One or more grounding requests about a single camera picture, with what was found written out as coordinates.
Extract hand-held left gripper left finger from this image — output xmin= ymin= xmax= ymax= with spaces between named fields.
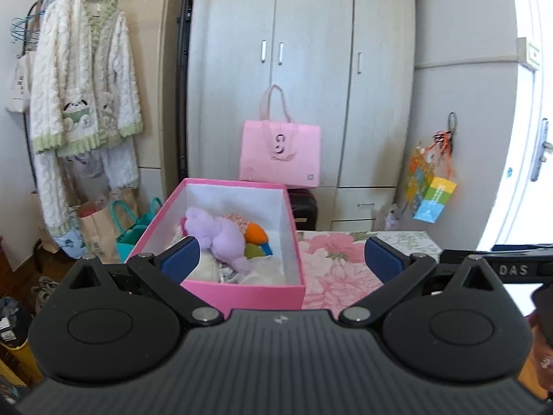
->
xmin=65 ymin=237 xmax=225 ymax=326

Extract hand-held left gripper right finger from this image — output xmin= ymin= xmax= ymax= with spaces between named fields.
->
xmin=339 ymin=237 xmax=508 ymax=327

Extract purple plush toy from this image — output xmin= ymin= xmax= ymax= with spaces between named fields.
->
xmin=184 ymin=207 xmax=254 ymax=274

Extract floral fabric plush toy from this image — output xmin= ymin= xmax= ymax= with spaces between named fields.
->
xmin=222 ymin=213 xmax=252 ymax=234

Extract orange plush toy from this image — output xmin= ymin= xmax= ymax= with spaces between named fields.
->
xmin=245 ymin=222 xmax=270 ymax=245

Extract pink cardboard box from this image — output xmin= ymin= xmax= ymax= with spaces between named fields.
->
xmin=125 ymin=177 xmax=307 ymax=311

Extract clear plastic bag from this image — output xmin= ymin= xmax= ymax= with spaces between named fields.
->
xmin=375 ymin=203 xmax=401 ymax=231

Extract teal handbag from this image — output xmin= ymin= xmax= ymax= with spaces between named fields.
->
xmin=109 ymin=197 xmax=165 ymax=265

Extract colourful gift bag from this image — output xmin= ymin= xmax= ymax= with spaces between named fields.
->
xmin=406 ymin=146 xmax=458 ymax=224

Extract brown paper bag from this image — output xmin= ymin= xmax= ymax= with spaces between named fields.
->
xmin=76 ymin=200 xmax=122 ymax=265

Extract black suitcase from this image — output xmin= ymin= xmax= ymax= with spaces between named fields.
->
xmin=287 ymin=187 xmax=319 ymax=231

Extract blue printed bag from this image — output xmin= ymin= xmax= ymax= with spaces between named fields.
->
xmin=55 ymin=229 xmax=88 ymax=261

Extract pair of shoes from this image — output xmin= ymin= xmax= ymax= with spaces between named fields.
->
xmin=29 ymin=275 xmax=60 ymax=313

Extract pink tote bag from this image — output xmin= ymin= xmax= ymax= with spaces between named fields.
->
xmin=239 ymin=84 xmax=323 ymax=189

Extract white fleece pants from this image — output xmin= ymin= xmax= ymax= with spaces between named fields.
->
xmin=32 ymin=142 xmax=140 ymax=245

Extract beige wooden wardrobe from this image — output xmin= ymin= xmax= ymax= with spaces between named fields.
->
xmin=71 ymin=0 xmax=191 ymax=208

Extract grey wardrobe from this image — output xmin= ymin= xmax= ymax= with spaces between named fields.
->
xmin=185 ymin=0 xmax=418 ymax=232

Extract white canvas tote bag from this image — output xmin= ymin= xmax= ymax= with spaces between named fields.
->
xmin=5 ymin=52 xmax=36 ymax=114

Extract metal door handle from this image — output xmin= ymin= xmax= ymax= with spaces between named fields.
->
xmin=530 ymin=118 xmax=553 ymax=183

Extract black metal frame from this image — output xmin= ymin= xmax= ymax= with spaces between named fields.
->
xmin=175 ymin=0 xmax=197 ymax=180

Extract wall switch box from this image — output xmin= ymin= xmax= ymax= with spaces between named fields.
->
xmin=517 ymin=37 xmax=542 ymax=71

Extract blue wire hangers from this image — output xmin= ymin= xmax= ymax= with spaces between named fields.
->
xmin=10 ymin=15 xmax=45 ymax=45

